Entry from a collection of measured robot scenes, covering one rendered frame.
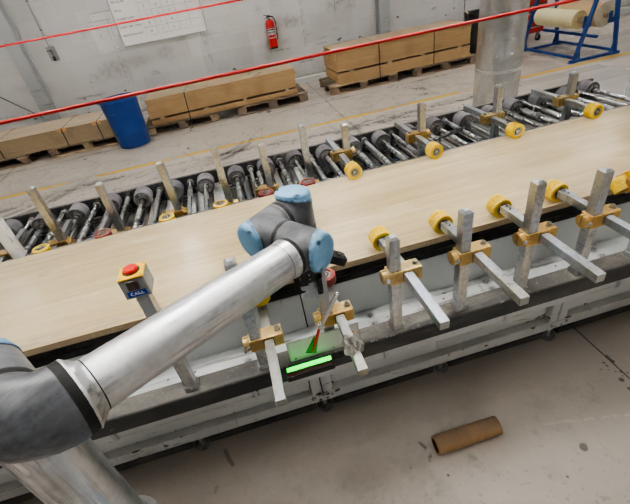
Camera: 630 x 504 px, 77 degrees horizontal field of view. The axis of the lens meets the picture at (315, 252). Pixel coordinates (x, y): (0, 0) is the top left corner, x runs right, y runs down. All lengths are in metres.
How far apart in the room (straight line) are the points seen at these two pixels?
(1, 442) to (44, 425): 0.05
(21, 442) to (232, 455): 1.60
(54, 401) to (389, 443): 1.65
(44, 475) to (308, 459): 1.39
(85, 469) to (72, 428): 0.27
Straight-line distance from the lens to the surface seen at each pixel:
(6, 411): 0.64
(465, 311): 1.60
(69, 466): 0.87
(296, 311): 1.61
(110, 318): 1.65
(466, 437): 2.02
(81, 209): 2.84
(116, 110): 6.70
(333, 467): 2.03
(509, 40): 5.02
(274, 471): 2.08
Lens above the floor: 1.82
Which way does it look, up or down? 35 degrees down
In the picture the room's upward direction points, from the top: 11 degrees counter-clockwise
